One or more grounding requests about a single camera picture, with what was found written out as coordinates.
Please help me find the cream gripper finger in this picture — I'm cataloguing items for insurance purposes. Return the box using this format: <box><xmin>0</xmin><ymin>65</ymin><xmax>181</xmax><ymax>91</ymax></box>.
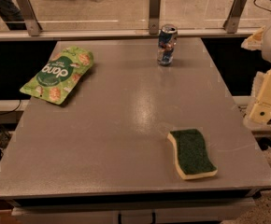
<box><xmin>247</xmin><ymin>69</ymin><xmax>271</xmax><ymax>124</ymax></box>
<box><xmin>241</xmin><ymin>27</ymin><xmax>264</xmax><ymax>50</ymax></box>

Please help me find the green and yellow sponge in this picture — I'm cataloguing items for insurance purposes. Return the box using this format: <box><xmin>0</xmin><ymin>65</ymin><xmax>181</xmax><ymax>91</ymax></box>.
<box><xmin>167</xmin><ymin>129</ymin><xmax>218</xmax><ymax>180</ymax></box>

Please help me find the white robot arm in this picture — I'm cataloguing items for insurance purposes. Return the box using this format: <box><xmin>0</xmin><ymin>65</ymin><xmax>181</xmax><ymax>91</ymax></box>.
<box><xmin>241</xmin><ymin>19</ymin><xmax>271</xmax><ymax>128</ymax></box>

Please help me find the green rice chip bag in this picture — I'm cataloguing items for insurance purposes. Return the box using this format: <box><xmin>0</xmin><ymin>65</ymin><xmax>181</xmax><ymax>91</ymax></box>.
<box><xmin>20</xmin><ymin>46</ymin><xmax>93</xmax><ymax>105</ymax></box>

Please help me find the blue soda can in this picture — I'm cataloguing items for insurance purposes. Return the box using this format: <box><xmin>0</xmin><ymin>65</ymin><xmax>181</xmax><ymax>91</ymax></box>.
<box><xmin>157</xmin><ymin>24</ymin><xmax>178</xmax><ymax>66</ymax></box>

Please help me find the cardboard box under table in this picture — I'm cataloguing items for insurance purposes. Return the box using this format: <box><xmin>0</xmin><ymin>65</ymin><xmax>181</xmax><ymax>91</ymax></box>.
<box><xmin>0</xmin><ymin>201</ymin><xmax>17</xmax><ymax>224</ymax></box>

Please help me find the right metal bracket post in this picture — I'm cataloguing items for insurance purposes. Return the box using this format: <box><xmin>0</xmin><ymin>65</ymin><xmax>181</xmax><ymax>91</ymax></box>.
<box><xmin>223</xmin><ymin>0</ymin><xmax>248</xmax><ymax>34</ymax></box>

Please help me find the metal bracket post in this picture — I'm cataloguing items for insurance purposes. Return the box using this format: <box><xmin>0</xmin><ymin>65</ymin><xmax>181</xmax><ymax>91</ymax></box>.
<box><xmin>16</xmin><ymin>0</ymin><xmax>42</xmax><ymax>36</ymax></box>
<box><xmin>223</xmin><ymin>0</ymin><xmax>248</xmax><ymax>34</ymax></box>
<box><xmin>149</xmin><ymin>0</ymin><xmax>161</xmax><ymax>35</ymax></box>

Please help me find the middle metal bracket post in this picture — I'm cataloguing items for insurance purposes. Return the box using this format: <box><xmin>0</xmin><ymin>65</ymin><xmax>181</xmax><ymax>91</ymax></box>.
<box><xmin>149</xmin><ymin>0</ymin><xmax>161</xmax><ymax>35</ymax></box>

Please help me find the left metal bracket post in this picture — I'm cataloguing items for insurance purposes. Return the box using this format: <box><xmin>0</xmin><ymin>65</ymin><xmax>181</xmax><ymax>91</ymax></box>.
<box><xmin>16</xmin><ymin>0</ymin><xmax>42</xmax><ymax>36</ymax></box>

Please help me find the black cable at left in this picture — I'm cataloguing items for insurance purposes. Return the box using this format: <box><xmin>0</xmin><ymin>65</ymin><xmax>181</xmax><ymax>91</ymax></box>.
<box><xmin>0</xmin><ymin>98</ymin><xmax>22</xmax><ymax>121</ymax></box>

